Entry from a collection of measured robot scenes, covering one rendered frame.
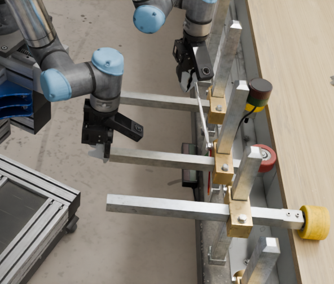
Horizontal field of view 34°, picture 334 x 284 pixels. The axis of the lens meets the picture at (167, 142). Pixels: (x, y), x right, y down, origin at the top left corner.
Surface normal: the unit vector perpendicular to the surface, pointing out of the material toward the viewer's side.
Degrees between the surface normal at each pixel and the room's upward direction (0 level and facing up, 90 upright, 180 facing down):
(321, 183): 0
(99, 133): 90
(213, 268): 0
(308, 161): 0
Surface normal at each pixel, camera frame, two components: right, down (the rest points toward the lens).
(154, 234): 0.14, -0.70
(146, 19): -0.29, 0.65
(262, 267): 0.00, 0.70
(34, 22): 0.42, 0.70
